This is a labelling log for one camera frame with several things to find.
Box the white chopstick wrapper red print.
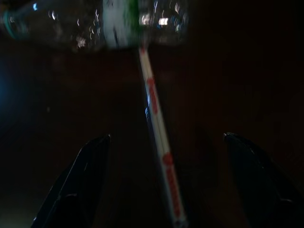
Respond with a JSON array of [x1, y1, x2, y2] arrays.
[[138, 46, 187, 225]]

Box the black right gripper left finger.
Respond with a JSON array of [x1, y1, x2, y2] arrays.
[[30, 133, 112, 228]]

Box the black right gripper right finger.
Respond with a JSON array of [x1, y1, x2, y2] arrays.
[[223, 132, 304, 228]]

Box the clear plastic bottle green label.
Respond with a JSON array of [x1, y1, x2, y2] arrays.
[[0, 0, 190, 51]]

